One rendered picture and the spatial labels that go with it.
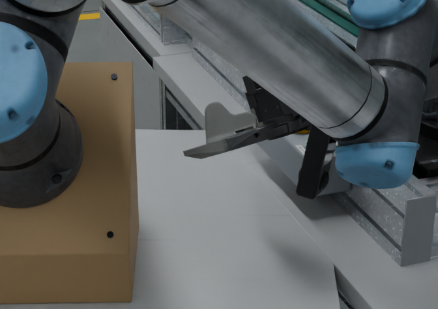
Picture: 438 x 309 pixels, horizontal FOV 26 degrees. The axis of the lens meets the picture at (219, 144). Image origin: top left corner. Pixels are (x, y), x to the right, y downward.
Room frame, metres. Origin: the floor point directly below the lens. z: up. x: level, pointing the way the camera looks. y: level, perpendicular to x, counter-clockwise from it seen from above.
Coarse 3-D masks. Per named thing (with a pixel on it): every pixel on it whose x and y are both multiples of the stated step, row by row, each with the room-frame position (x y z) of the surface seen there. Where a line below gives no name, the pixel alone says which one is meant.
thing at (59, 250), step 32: (96, 64) 1.18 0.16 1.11; (128, 64) 1.18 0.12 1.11; (64, 96) 1.14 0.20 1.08; (96, 96) 1.15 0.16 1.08; (128, 96) 1.15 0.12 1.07; (96, 128) 1.11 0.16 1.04; (128, 128) 1.11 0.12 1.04; (96, 160) 1.08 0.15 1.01; (128, 160) 1.08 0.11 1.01; (64, 192) 1.05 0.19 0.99; (96, 192) 1.05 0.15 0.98; (128, 192) 1.05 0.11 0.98; (0, 224) 1.02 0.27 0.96; (32, 224) 1.02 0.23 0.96; (64, 224) 1.02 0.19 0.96; (96, 224) 1.02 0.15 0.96; (128, 224) 1.02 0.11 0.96; (0, 256) 0.99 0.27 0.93; (32, 256) 0.99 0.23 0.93; (64, 256) 0.99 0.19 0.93; (96, 256) 0.99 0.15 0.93; (128, 256) 0.99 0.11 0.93; (0, 288) 0.99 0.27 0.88; (32, 288) 0.99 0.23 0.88; (64, 288) 0.99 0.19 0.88; (96, 288) 0.99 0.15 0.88; (128, 288) 0.99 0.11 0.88
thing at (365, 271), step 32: (160, 64) 1.87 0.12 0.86; (192, 64) 1.87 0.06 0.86; (192, 96) 1.69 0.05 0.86; (224, 96) 1.69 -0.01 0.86; (256, 160) 1.40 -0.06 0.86; (288, 192) 1.29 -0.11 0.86; (320, 224) 1.19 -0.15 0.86; (352, 224) 1.19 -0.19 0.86; (352, 256) 1.10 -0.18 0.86; (384, 256) 1.10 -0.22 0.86; (352, 288) 1.03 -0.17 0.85; (384, 288) 1.02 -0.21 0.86; (416, 288) 1.02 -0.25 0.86
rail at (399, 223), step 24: (192, 48) 1.91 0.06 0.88; (216, 72) 1.77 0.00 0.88; (240, 72) 1.65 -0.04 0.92; (240, 96) 1.64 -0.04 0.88; (360, 192) 1.19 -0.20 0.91; (384, 192) 1.13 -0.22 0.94; (408, 192) 1.10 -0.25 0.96; (432, 192) 1.10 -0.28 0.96; (360, 216) 1.19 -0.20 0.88; (384, 216) 1.13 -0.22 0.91; (408, 216) 1.08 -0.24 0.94; (432, 216) 1.09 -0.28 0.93; (384, 240) 1.12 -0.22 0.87; (408, 240) 1.08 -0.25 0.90; (408, 264) 1.08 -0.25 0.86
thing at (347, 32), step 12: (324, 0) 2.01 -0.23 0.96; (336, 0) 2.01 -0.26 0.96; (312, 12) 1.99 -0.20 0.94; (324, 12) 1.95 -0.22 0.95; (336, 12) 1.95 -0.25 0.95; (348, 12) 1.91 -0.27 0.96; (324, 24) 1.93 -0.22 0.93; (336, 24) 1.88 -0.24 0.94; (348, 24) 1.87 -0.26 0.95; (336, 36) 1.88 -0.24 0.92; (348, 36) 1.83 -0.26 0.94
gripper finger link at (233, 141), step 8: (256, 128) 1.00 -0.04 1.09; (264, 128) 0.99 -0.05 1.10; (272, 128) 1.00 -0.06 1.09; (280, 128) 1.00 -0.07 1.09; (232, 136) 1.00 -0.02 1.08; (240, 136) 1.00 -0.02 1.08; (248, 136) 0.99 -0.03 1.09; (256, 136) 1.01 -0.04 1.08; (264, 136) 0.99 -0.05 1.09; (272, 136) 0.99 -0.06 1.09; (232, 144) 0.99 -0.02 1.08; (240, 144) 0.99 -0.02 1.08; (248, 144) 0.99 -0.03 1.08
